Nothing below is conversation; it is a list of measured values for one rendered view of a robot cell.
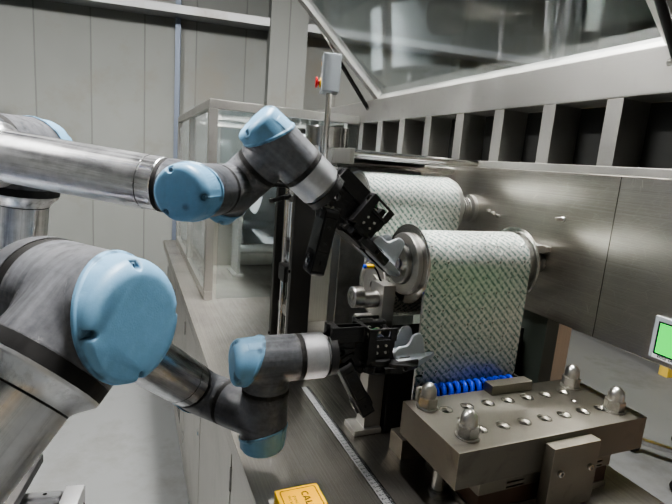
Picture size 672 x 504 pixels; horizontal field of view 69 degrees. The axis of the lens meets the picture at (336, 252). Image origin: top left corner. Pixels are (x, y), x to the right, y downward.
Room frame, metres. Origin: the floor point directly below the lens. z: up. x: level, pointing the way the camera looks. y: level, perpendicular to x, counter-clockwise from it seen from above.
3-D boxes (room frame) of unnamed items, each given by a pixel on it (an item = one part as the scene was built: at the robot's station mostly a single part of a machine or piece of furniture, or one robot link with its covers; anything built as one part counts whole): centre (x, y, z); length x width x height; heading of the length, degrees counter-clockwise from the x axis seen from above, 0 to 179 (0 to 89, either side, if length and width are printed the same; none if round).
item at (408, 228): (0.89, -0.13, 1.25); 0.15 x 0.01 x 0.15; 23
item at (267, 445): (0.73, 0.11, 1.01); 0.11 x 0.08 x 0.11; 62
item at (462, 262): (1.06, -0.19, 1.16); 0.39 x 0.23 x 0.51; 23
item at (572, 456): (0.71, -0.40, 0.96); 0.10 x 0.03 x 0.11; 113
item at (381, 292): (0.90, -0.08, 1.05); 0.06 x 0.05 x 0.31; 113
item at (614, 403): (0.81, -0.52, 1.05); 0.04 x 0.04 x 0.04
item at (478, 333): (0.88, -0.27, 1.11); 0.23 x 0.01 x 0.18; 113
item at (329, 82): (1.40, 0.06, 1.66); 0.07 x 0.07 x 0.10; 6
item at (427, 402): (0.76, -0.17, 1.05); 0.04 x 0.04 x 0.04
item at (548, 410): (0.79, -0.35, 1.00); 0.40 x 0.16 x 0.06; 113
